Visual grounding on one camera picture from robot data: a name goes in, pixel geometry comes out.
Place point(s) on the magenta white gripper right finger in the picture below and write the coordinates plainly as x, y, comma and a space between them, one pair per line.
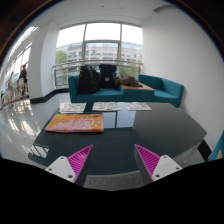
152, 166

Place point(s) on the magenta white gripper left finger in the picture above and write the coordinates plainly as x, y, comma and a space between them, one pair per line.
73, 168

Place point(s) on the orange pink folded towel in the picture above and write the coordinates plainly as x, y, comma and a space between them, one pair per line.
72, 123

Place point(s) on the left patterned paper sheet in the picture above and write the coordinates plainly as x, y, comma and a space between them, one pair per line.
72, 107

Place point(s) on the patterned paper sheet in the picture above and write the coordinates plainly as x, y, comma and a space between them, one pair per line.
72, 107
137, 106
106, 106

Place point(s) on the right patterned paper sheet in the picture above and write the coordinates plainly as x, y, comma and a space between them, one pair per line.
137, 106

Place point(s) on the middle patterned paper sheet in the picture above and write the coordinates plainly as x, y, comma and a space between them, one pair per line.
106, 106

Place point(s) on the teal chair edge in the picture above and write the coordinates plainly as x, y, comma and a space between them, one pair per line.
218, 151

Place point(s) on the teal sofa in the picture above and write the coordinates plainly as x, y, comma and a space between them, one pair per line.
166, 91

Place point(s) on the wooden sofa side table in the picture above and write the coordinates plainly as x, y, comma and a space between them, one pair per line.
142, 87

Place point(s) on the brown bag on sofa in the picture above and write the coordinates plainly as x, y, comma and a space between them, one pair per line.
127, 81

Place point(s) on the black backpack left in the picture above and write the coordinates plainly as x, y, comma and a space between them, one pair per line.
89, 81

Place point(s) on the black backpack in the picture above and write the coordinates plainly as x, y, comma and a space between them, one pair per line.
89, 81
107, 75

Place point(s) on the person standing far left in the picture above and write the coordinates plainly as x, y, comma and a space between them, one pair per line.
23, 76

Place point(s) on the black backpack right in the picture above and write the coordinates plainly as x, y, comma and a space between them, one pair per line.
107, 75

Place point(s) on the large window frame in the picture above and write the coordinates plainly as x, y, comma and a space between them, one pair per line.
97, 43

